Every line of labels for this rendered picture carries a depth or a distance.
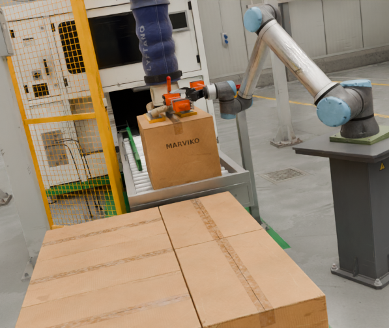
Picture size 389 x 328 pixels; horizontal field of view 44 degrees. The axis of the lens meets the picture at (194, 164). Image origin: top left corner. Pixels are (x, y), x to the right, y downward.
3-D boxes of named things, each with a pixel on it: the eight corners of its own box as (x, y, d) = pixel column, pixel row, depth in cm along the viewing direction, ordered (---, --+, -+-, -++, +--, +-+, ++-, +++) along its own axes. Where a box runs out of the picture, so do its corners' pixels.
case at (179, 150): (147, 172, 329) (136, 116, 319) (203, 161, 334) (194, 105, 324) (156, 197, 272) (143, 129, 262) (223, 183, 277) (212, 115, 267)
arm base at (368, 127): (354, 125, 256) (352, 108, 253) (387, 128, 241) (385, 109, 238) (332, 136, 246) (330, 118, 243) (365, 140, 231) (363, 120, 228)
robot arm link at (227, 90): (238, 98, 271) (236, 81, 267) (217, 101, 269) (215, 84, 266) (233, 94, 280) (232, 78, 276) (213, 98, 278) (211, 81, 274)
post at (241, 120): (250, 227, 346) (230, 91, 322) (259, 225, 347) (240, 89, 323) (253, 230, 340) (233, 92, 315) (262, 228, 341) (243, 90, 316)
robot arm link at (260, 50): (275, -3, 251) (238, 101, 295) (261, 0, 243) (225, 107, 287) (292, 6, 247) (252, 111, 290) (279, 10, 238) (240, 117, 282)
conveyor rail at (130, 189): (120, 151, 489) (116, 133, 485) (125, 150, 490) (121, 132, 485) (134, 230, 268) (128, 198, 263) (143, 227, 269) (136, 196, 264)
